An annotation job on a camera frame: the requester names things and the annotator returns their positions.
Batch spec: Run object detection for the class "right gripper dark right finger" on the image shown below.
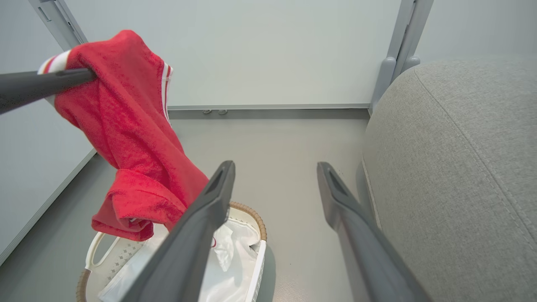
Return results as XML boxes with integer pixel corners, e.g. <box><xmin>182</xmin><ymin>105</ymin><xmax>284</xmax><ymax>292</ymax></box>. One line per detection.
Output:
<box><xmin>317</xmin><ymin>161</ymin><xmax>433</xmax><ymax>302</ymax></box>

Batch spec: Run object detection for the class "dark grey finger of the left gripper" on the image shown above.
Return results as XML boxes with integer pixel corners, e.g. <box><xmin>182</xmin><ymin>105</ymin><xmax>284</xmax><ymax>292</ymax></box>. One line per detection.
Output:
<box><xmin>0</xmin><ymin>68</ymin><xmax>97</xmax><ymax>115</ymax></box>

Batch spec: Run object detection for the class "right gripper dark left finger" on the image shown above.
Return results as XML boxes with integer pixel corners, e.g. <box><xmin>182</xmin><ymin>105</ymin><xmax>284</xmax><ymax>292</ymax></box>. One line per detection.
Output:
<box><xmin>120</xmin><ymin>160</ymin><xmax>236</xmax><ymax>302</ymax></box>

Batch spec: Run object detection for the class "red and white garment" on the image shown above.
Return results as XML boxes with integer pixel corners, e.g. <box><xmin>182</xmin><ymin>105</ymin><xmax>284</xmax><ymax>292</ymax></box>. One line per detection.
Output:
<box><xmin>38</xmin><ymin>29</ymin><xmax>209</xmax><ymax>242</ymax></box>

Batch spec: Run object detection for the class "grey fabric sofa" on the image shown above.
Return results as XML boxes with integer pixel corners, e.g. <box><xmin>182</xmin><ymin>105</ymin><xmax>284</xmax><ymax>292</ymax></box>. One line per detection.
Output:
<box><xmin>362</xmin><ymin>57</ymin><xmax>537</xmax><ymax>302</ymax></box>

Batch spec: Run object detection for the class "white laundry basket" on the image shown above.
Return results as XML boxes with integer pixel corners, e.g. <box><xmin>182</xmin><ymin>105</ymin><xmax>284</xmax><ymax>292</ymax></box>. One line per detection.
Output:
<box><xmin>76</xmin><ymin>201</ymin><xmax>268</xmax><ymax>302</ymax></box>

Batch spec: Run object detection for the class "grey double partition post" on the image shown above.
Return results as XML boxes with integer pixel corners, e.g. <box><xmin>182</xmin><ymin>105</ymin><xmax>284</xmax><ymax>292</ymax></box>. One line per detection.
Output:
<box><xmin>369</xmin><ymin>0</ymin><xmax>435</xmax><ymax>115</ymax></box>

